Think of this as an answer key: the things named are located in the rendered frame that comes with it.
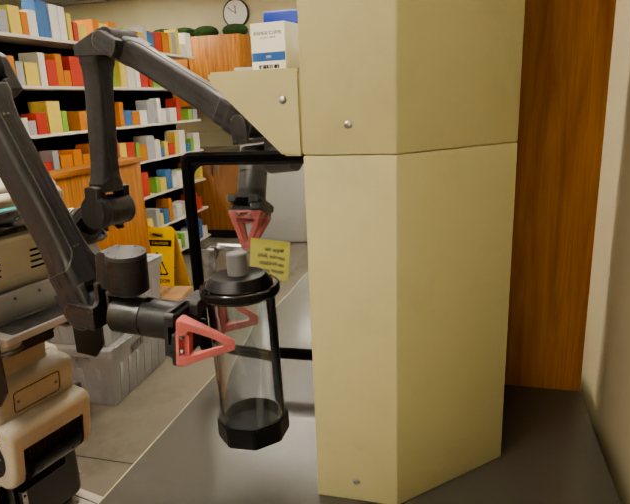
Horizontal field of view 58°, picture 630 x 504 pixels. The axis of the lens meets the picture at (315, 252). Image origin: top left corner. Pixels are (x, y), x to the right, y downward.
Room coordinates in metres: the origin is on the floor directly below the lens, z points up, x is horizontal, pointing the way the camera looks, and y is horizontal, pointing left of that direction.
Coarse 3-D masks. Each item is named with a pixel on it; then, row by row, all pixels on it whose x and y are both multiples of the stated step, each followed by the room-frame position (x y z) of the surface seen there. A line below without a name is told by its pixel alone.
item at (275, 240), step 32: (224, 192) 1.03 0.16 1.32; (256, 192) 1.01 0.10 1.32; (288, 192) 1.00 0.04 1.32; (224, 224) 1.03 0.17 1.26; (256, 224) 1.01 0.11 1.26; (288, 224) 1.00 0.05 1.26; (224, 256) 1.03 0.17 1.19; (256, 256) 1.01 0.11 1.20; (288, 256) 1.00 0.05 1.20; (288, 288) 1.00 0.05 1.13; (288, 320) 1.00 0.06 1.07
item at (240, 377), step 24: (264, 288) 0.70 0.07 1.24; (216, 312) 0.69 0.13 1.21; (240, 312) 0.68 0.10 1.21; (264, 312) 0.70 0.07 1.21; (240, 336) 0.68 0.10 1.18; (264, 336) 0.70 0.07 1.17; (216, 360) 0.70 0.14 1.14; (240, 360) 0.68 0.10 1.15; (264, 360) 0.69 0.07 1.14; (240, 384) 0.68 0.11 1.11; (264, 384) 0.69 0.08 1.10; (240, 408) 0.68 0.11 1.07; (264, 408) 0.69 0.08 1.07
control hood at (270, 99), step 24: (216, 72) 0.70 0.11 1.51; (240, 72) 0.70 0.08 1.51; (264, 72) 0.69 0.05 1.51; (288, 72) 0.68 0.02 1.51; (240, 96) 0.69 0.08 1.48; (264, 96) 0.69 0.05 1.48; (288, 96) 0.68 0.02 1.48; (264, 120) 0.69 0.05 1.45; (288, 120) 0.68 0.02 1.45; (288, 144) 0.68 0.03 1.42
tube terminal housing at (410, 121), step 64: (320, 0) 0.67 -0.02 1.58; (384, 0) 0.65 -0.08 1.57; (448, 0) 0.68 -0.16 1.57; (512, 0) 0.73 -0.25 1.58; (320, 64) 0.67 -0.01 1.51; (384, 64) 0.65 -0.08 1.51; (448, 64) 0.68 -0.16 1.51; (512, 64) 0.73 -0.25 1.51; (320, 128) 0.67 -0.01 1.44; (384, 128) 0.65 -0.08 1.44; (448, 128) 0.68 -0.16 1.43; (512, 128) 0.74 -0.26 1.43; (320, 192) 0.67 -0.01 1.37; (384, 192) 0.65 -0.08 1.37; (448, 192) 0.68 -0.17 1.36; (512, 192) 0.74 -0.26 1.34; (320, 256) 0.67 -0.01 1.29; (384, 256) 0.65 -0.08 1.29; (448, 256) 0.69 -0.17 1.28; (320, 320) 0.67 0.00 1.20; (384, 320) 0.65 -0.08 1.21; (448, 320) 0.69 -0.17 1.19; (320, 384) 0.67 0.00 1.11; (384, 384) 0.65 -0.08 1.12; (448, 384) 0.69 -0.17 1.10; (320, 448) 0.67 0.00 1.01; (384, 448) 0.65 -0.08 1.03; (448, 448) 0.69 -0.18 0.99
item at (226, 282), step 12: (228, 252) 0.73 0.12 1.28; (240, 252) 0.73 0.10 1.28; (228, 264) 0.72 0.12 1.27; (240, 264) 0.72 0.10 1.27; (216, 276) 0.72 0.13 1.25; (228, 276) 0.72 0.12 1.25; (240, 276) 0.72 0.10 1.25; (252, 276) 0.71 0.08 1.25; (264, 276) 0.72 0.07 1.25; (216, 288) 0.70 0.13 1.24; (228, 288) 0.69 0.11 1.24; (240, 288) 0.69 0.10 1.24; (252, 288) 0.69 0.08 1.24
